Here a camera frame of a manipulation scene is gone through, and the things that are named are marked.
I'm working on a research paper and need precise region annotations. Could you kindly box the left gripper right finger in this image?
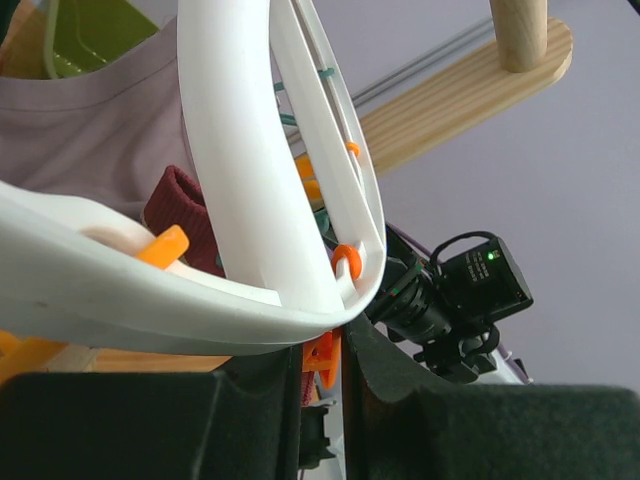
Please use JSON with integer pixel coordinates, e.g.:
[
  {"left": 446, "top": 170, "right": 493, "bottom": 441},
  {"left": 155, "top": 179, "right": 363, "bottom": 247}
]
[{"left": 342, "top": 317, "right": 639, "bottom": 479}]

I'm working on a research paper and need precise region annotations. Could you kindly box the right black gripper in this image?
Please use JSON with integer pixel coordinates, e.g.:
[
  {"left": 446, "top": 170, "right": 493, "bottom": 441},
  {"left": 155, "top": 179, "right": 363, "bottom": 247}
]
[{"left": 365, "top": 225, "right": 534, "bottom": 385}]

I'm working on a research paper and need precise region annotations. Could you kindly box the white round clip hanger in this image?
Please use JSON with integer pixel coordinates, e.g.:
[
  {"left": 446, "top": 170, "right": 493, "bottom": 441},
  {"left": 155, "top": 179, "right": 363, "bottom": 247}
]
[{"left": 1, "top": 1, "right": 386, "bottom": 355}]

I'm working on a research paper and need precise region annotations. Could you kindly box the lilac pink garment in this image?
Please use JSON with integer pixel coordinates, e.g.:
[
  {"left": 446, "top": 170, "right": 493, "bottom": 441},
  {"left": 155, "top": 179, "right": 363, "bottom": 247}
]
[{"left": 1, "top": 21, "right": 196, "bottom": 217}]

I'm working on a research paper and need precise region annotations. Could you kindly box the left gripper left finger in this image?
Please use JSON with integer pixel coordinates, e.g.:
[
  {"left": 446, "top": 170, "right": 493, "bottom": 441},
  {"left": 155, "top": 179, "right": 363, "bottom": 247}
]
[{"left": 1, "top": 348, "right": 301, "bottom": 479}]

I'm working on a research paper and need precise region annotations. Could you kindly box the orange clothes peg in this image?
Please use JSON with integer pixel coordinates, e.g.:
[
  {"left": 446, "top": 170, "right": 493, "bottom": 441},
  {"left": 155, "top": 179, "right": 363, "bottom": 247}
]
[
  {"left": 302, "top": 244, "right": 363, "bottom": 389},
  {"left": 135, "top": 224, "right": 190, "bottom": 270},
  {"left": 1, "top": 331, "right": 67, "bottom": 383}
]

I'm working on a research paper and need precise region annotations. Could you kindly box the maroon striped sock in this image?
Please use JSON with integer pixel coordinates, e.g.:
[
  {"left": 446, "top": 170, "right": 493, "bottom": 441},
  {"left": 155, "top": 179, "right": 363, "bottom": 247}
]
[{"left": 141, "top": 165, "right": 225, "bottom": 278}]

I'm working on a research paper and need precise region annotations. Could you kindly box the olive green plastic basin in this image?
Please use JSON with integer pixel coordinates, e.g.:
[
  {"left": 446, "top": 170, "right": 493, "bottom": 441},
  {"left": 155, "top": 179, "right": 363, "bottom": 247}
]
[{"left": 43, "top": 0, "right": 158, "bottom": 79}]

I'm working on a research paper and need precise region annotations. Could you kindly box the wooden hanging rack frame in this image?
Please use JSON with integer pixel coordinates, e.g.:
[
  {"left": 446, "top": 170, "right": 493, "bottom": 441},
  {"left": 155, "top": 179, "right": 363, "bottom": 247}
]
[{"left": 362, "top": 1, "right": 573, "bottom": 175}]

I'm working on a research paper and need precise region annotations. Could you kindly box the beige maroon sock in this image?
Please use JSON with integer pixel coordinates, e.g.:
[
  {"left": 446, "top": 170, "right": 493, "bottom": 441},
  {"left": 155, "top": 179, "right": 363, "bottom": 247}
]
[{"left": 300, "top": 371, "right": 319, "bottom": 407}]

